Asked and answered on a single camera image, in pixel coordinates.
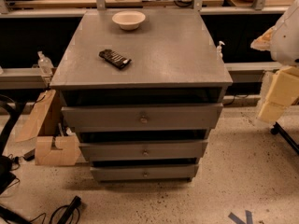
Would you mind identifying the brown cardboard box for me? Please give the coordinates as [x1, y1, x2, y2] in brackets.
[15, 90, 81, 166]

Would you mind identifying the black chair base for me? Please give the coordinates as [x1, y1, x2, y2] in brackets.
[0, 94, 26, 195]

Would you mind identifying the grey drawer cabinet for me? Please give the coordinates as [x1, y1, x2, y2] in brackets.
[50, 9, 232, 168]

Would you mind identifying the grey bottom drawer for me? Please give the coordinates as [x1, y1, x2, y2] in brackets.
[91, 164, 199, 182]

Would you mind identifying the black snack bar packet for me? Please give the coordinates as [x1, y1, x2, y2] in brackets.
[99, 49, 131, 70]

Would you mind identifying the black stand leg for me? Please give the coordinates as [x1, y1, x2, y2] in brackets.
[270, 122, 299, 155]

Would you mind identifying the grey top drawer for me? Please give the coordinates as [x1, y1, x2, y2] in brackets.
[62, 104, 222, 133]

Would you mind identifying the white bowl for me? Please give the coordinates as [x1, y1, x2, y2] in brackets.
[112, 11, 146, 31]

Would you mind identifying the black power strip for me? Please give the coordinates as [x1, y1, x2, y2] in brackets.
[57, 196, 81, 224]

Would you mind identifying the white pump bottle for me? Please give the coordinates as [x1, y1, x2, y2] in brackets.
[216, 41, 225, 58]

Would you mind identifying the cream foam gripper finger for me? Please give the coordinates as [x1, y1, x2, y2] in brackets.
[257, 102, 286, 123]

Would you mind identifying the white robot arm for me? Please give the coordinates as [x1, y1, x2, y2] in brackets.
[257, 0, 299, 123]

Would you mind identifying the blue tape cross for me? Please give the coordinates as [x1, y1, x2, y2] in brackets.
[228, 209, 254, 224]

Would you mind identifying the clear sanitizer bottle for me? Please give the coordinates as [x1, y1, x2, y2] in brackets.
[37, 51, 53, 76]

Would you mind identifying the grey drawer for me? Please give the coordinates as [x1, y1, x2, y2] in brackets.
[62, 104, 222, 133]
[91, 164, 199, 182]
[79, 140, 207, 161]

